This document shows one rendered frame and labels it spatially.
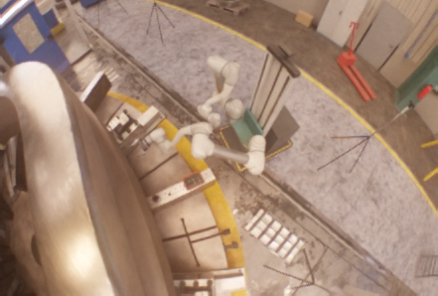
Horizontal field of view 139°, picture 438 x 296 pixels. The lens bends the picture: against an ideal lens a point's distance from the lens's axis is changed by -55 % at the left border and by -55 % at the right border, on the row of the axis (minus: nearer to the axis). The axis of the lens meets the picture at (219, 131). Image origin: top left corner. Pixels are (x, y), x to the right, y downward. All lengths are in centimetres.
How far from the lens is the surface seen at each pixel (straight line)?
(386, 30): 644
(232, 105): 193
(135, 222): 155
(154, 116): 261
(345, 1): 589
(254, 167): 172
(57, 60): 593
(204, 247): 229
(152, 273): 159
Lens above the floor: 256
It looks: 63 degrees down
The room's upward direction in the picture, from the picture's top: 4 degrees clockwise
